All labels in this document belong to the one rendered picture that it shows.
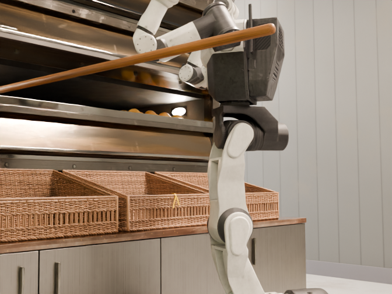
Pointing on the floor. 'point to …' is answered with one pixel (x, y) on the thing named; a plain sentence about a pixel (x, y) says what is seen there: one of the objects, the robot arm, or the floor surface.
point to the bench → (150, 261)
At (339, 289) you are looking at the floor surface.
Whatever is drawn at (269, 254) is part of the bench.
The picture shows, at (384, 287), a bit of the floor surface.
